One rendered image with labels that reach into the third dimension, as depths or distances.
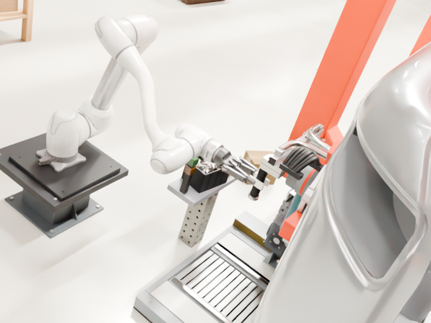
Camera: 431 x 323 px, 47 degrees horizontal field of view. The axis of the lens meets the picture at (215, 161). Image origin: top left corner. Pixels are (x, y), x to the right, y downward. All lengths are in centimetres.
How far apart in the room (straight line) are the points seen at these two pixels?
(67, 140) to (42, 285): 69
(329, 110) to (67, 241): 146
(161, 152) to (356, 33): 99
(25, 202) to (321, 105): 161
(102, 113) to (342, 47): 119
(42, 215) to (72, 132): 52
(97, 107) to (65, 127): 20
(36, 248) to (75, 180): 39
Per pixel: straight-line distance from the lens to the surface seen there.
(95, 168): 260
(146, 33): 224
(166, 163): 189
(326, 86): 236
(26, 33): 460
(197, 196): 238
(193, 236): 272
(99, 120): 257
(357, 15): 227
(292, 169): 179
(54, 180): 251
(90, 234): 271
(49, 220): 272
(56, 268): 253
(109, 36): 213
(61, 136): 248
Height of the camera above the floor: 188
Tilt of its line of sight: 33 degrees down
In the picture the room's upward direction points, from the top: 18 degrees clockwise
